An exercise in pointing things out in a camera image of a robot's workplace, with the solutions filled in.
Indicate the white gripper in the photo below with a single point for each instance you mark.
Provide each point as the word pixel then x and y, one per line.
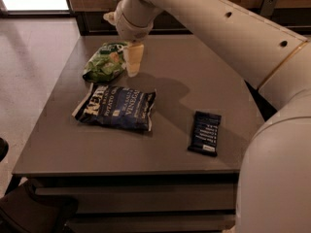
pixel 130 30

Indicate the green rice chip bag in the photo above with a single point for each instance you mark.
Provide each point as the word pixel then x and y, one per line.
pixel 106 64

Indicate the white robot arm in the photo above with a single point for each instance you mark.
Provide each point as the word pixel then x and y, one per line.
pixel 274 188

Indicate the blue kettle potato chip bag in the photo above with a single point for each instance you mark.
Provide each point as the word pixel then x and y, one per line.
pixel 117 107

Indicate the dark blue snack bar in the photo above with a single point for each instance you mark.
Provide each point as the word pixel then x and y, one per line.
pixel 204 134

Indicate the black round object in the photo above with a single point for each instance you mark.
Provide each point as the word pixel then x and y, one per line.
pixel 4 147

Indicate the upper grey drawer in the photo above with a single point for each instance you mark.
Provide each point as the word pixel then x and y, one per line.
pixel 148 198

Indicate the grey drawer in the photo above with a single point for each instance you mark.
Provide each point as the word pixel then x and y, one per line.
pixel 148 198
pixel 152 224

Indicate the lower grey drawer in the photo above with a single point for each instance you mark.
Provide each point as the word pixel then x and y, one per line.
pixel 152 224

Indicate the dark chair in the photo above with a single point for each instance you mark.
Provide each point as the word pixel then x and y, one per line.
pixel 23 211

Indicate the right metal bracket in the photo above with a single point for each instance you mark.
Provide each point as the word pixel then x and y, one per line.
pixel 267 7

